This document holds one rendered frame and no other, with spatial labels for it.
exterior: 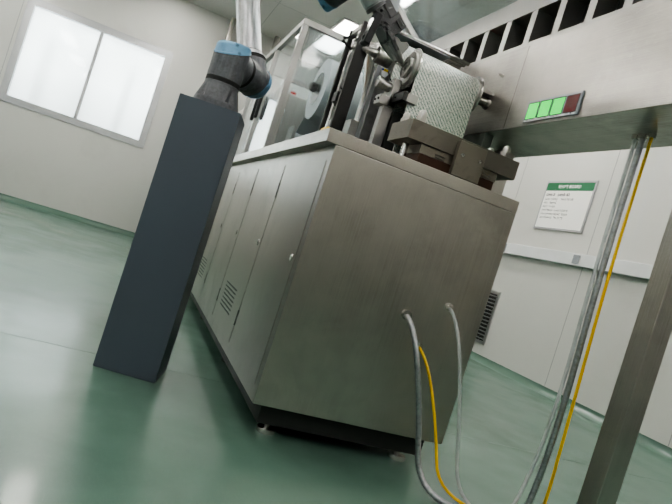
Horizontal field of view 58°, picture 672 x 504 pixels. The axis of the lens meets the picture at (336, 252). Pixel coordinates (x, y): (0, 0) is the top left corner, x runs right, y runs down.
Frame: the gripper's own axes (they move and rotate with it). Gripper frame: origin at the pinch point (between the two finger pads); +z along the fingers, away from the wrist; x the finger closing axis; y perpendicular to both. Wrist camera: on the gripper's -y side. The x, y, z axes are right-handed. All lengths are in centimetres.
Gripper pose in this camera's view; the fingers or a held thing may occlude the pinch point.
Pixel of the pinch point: (398, 62)
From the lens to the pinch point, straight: 219.1
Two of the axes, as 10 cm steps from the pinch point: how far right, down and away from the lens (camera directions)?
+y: 8.1, -5.5, 2.1
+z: 5.0, 8.3, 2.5
